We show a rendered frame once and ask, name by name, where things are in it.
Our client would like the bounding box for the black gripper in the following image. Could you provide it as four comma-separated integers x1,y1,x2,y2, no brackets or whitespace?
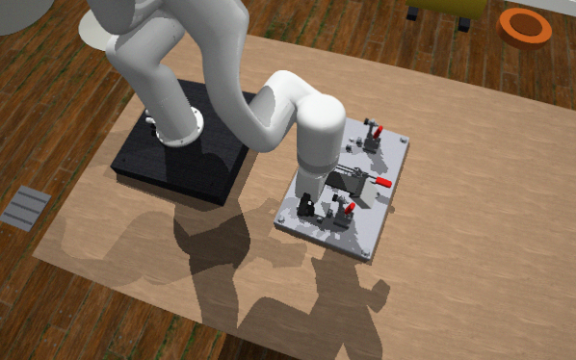
295,162,332,217

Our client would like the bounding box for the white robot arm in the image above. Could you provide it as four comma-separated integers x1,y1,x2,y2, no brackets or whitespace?
87,0,378,209

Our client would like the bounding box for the black toggle clamp with red handle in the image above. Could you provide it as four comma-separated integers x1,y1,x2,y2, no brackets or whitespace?
362,118,383,154

